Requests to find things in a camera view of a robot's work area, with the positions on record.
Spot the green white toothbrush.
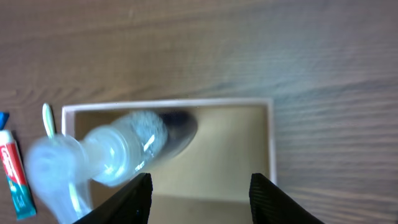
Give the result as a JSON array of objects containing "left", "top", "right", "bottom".
[{"left": 42, "top": 103, "right": 56, "bottom": 138}]

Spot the red green toothpaste tube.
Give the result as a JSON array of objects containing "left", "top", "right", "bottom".
[{"left": 1, "top": 130, "right": 36, "bottom": 220}]

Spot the white cardboard box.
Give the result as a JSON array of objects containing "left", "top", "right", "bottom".
[{"left": 62, "top": 98, "right": 277, "bottom": 223}]

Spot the blue disposable razor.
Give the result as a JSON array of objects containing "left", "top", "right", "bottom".
[{"left": 0, "top": 111, "right": 9, "bottom": 131}]

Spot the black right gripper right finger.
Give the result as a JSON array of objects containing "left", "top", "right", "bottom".
[{"left": 249, "top": 173, "right": 323, "bottom": 224}]

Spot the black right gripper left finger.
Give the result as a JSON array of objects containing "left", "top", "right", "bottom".
[{"left": 75, "top": 173, "right": 153, "bottom": 224}]

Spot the clear sanitizer bottle dark label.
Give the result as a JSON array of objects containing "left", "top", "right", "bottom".
[{"left": 25, "top": 110, "right": 198, "bottom": 223}]

